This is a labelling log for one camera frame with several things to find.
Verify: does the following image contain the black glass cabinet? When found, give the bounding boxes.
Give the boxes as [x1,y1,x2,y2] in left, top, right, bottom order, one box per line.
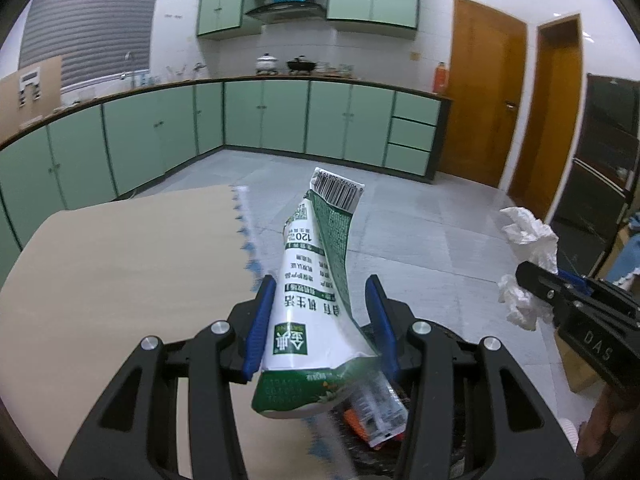
[550,72,640,281]

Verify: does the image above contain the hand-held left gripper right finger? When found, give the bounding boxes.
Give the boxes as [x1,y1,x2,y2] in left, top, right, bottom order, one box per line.
[364,274,586,480]

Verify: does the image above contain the black range hood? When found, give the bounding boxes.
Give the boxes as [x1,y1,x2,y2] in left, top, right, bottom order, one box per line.
[244,2,325,23]

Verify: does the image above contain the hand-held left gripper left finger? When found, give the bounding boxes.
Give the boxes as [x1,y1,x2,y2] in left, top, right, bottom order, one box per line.
[57,274,278,480]

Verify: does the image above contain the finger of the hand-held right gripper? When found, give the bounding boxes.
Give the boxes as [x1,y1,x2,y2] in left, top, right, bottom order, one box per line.
[515,260,582,327]
[557,268,592,292]

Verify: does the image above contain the wooden door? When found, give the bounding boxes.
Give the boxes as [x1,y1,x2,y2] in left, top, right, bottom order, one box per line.
[507,12,583,221]
[434,0,528,188]

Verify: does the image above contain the trash bin with black bag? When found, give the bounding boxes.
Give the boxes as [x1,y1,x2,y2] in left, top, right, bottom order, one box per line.
[310,325,473,480]

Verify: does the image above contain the person's right hand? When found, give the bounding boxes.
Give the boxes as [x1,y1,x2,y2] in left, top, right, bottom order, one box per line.
[575,386,640,462]

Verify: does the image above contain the grey window blind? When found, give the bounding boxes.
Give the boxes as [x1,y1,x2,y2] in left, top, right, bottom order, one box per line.
[17,0,166,93]

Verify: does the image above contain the green lower cabinets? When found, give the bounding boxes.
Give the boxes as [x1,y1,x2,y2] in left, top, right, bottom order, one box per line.
[0,75,453,251]

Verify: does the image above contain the white tissue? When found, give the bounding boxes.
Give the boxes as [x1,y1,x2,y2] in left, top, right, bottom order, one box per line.
[497,206,560,332]

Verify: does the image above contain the blue cloth with scalloped edge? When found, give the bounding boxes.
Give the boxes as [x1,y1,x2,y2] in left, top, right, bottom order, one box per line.
[607,214,640,287]

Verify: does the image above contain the green white toothpaste tube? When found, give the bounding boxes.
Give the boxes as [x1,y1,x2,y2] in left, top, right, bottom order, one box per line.
[250,166,387,418]

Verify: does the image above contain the white bracket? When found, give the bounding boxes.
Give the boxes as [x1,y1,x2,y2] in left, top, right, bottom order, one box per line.
[17,66,43,107]

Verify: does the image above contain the cardboard board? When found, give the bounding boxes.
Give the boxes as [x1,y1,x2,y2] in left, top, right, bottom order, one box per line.
[0,55,63,133]

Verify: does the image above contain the silver foil wrapper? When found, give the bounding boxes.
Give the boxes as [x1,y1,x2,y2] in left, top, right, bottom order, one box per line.
[350,374,409,449]

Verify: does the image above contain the green drawer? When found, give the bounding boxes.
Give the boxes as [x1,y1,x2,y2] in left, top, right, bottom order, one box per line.
[392,94,442,124]
[389,119,437,152]
[385,144,432,178]

